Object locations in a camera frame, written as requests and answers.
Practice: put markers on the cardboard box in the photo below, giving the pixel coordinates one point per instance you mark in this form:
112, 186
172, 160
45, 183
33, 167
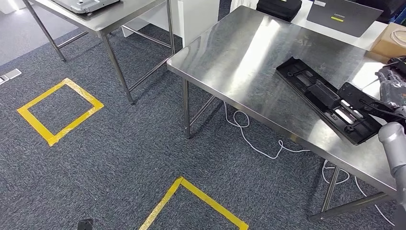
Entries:
383, 46

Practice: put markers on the metal floor socket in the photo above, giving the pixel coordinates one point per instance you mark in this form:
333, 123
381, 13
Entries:
11, 75

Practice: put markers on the large stainless steel workbench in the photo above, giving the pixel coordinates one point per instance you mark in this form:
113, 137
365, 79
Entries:
253, 63

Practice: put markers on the grey laptop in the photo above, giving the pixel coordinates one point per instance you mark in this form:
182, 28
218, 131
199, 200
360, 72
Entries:
345, 16

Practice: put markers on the black plastic mounting plate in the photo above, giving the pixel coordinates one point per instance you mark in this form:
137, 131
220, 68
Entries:
320, 95

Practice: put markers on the black carry case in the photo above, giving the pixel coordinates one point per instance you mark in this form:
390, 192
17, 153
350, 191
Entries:
279, 9

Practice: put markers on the yellow floor tape square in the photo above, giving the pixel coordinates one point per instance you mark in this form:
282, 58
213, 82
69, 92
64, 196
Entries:
92, 103
206, 198

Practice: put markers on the black handheld device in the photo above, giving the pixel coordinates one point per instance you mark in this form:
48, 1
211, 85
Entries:
398, 65

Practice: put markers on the grey stamped metal panel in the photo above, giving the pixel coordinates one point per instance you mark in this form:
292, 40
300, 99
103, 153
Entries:
85, 4

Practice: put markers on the white cabinet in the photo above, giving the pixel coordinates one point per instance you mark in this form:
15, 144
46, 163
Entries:
199, 19

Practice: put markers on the stainless steel table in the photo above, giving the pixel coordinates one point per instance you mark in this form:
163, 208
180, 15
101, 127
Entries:
127, 16

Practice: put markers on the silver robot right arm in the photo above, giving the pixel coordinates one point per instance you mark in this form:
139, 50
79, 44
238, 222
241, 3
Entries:
395, 146

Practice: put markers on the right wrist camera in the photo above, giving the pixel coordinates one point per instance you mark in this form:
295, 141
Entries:
352, 95

